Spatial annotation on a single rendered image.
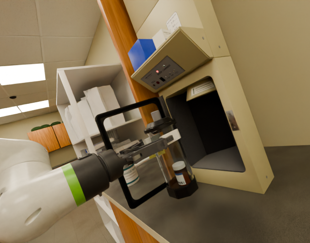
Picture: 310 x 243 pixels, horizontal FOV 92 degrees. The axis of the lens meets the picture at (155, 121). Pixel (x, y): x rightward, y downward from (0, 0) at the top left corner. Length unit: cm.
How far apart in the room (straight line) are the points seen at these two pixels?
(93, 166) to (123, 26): 73
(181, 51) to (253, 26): 52
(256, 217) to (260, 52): 71
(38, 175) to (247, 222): 52
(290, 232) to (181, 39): 55
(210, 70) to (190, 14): 19
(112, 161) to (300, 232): 46
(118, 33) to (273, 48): 73
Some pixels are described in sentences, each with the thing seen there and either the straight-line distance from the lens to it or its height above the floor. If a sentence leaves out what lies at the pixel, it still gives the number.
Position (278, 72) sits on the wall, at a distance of 93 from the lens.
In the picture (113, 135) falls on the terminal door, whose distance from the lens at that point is 62.
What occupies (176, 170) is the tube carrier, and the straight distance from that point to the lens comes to 47.
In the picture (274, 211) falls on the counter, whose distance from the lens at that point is 59.
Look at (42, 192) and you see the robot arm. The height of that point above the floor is 125.
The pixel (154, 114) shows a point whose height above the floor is 131.
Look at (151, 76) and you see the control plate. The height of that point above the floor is 146.
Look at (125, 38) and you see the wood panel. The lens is 87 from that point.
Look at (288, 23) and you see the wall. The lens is 93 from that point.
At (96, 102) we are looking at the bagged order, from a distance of 164.
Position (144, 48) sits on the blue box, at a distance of 64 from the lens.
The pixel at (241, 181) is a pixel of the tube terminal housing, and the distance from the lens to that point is 65.
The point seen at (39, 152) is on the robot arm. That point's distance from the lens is 45.
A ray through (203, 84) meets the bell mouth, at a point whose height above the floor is 135.
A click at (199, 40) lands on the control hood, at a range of 52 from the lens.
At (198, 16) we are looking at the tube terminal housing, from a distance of 59.
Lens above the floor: 130
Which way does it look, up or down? 2 degrees down
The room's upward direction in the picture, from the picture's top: 21 degrees counter-clockwise
